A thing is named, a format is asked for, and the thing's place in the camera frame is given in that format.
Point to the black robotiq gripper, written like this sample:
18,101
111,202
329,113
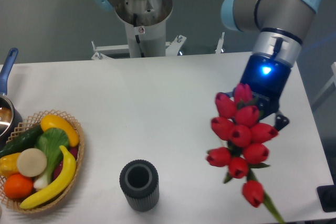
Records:
266,79

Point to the red tulip bouquet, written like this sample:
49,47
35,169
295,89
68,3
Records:
238,126

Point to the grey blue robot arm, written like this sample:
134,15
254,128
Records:
282,24

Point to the dark grey ribbed vase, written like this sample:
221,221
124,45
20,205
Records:
139,182

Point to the black device at table edge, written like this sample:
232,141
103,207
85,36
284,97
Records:
326,196

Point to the dark red vegetable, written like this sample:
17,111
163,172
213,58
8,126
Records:
58,169

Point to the yellow squash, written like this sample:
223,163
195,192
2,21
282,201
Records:
55,121

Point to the yellow banana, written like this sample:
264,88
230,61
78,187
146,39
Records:
57,186

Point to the green bok choy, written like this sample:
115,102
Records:
49,143

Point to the woven wicker basket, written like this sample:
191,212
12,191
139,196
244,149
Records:
26,124

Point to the green cucumber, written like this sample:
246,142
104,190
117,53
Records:
22,142

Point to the beige round disc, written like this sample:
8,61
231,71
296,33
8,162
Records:
31,162

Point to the orange fruit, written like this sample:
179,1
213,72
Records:
18,186

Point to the yellow bell pepper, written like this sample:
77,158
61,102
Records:
8,165

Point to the white frame at right edge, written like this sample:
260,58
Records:
325,91

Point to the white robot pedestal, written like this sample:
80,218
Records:
145,27

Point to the blue handled saucepan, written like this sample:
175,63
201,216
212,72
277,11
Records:
10,117

